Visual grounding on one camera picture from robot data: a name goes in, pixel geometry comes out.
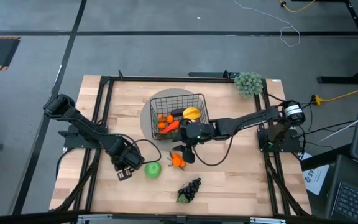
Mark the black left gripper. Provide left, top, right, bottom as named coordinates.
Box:
left=112, top=143, right=145, bottom=182

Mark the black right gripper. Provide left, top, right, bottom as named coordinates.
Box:
left=172, top=120, right=214, bottom=164

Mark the red chili pepper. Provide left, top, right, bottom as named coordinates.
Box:
left=159, top=119, right=181, bottom=135

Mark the orange tangerine cluster with leaves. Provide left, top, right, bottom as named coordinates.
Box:
left=167, top=151, right=187, bottom=170
left=156, top=113, right=175, bottom=131

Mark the green apple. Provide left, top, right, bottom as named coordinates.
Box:
left=144, top=161, right=163, bottom=180

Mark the purple eggplant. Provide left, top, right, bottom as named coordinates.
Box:
left=170, top=107, right=186, bottom=118

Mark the yellow starfruit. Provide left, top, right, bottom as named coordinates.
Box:
left=182, top=106, right=202, bottom=121

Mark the black wire basket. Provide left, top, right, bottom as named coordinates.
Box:
left=149, top=93, right=210, bottom=141

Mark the grey round placemat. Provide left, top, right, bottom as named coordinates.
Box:
left=140, top=88, right=209, bottom=152

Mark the black grape bunch with leaf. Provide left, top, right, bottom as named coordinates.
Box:
left=176, top=177, right=202, bottom=205

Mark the white paper sheet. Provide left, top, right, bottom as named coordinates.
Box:
left=301, top=151, right=331, bottom=196

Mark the black laptop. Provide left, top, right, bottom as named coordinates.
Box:
left=329, top=181, right=358, bottom=224

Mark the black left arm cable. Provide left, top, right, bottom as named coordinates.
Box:
left=116, top=133, right=163, bottom=165

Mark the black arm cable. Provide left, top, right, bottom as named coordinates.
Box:
left=116, top=133, right=163, bottom=165
left=193, top=135, right=235, bottom=167

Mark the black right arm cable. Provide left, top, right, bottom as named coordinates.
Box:
left=193, top=135, right=235, bottom=167

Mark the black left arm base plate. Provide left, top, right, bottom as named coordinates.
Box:
left=57, top=124, right=109, bottom=149

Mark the black aluminium table frame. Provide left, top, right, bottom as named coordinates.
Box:
left=54, top=70, right=311, bottom=218

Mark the black mount bar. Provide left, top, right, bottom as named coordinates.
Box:
left=188, top=70, right=241, bottom=79

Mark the yellow extension cable with plug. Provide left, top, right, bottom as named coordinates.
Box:
left=311, top=88, right=358, bottom=106

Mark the white floor cable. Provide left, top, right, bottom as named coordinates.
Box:
left=233, top=0, right=301, bottom=48

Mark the black desk frame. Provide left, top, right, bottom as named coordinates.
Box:
left=317, top=0, right=358, bottom=85

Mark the yellow floor cable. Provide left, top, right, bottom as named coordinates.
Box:
left=278, top=0, right=317, bottom=14

